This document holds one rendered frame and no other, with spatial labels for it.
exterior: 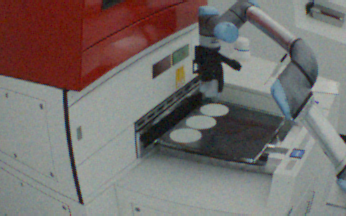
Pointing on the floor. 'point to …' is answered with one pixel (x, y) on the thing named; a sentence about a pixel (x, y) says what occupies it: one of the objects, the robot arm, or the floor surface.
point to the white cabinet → (311, 198)
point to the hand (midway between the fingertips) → (216, 98)
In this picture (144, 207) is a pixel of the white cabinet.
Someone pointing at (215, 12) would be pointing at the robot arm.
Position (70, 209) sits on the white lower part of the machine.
